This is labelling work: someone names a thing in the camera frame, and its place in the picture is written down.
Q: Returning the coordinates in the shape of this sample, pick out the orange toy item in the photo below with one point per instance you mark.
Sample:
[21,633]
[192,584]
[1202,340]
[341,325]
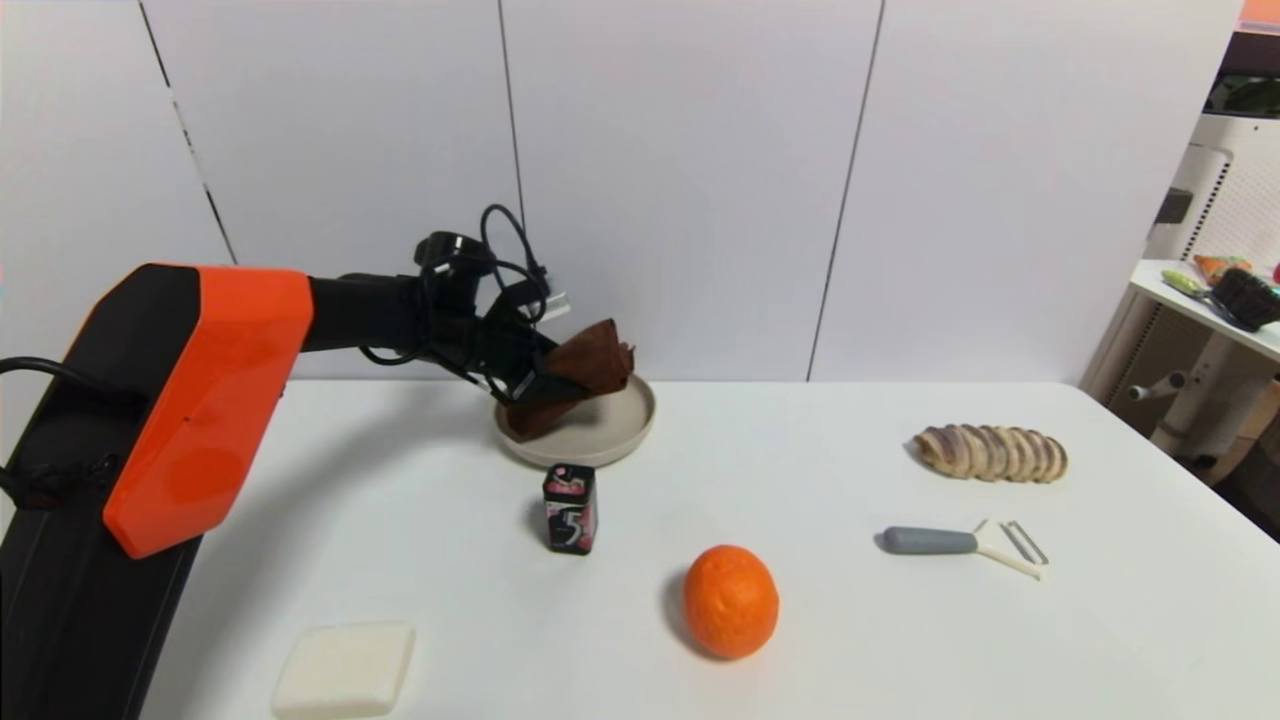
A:
[1215,265]

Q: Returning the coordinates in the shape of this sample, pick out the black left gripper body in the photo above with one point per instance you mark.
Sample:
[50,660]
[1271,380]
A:
[507,361]

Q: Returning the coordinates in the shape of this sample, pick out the white soap block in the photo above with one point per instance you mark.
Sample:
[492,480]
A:
[345,670]

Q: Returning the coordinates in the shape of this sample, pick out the white side desk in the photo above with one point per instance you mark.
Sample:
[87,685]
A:
[1215,390]

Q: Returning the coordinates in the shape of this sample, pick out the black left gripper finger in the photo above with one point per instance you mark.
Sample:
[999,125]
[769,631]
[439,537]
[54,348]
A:
[535,388]

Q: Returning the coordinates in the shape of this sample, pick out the brown cake piece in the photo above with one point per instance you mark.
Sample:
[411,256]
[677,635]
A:
[595,365]

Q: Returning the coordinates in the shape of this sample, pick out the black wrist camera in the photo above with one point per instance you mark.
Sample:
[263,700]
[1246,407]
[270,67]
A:
[450,247]

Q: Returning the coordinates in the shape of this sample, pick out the black bristle brush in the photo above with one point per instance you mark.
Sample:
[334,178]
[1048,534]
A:
[1245,298]

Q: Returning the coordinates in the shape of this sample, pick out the beige round plate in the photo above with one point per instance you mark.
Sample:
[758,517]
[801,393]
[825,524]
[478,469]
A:
[600,440]

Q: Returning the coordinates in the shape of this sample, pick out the white pegboard rack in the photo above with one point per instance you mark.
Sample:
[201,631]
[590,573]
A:
[1240,190]

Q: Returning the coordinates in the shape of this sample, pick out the orange and black left arm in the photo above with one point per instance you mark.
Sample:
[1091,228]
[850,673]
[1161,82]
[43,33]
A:
[200,400]

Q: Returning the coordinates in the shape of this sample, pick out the black pink gum box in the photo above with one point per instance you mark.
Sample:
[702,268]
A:
[570,510]

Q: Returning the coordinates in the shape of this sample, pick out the orange fruit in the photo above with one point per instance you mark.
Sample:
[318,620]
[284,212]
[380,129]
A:
[730,603]

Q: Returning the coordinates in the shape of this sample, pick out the striped bread loaf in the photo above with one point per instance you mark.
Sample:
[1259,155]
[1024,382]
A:
[990,455]

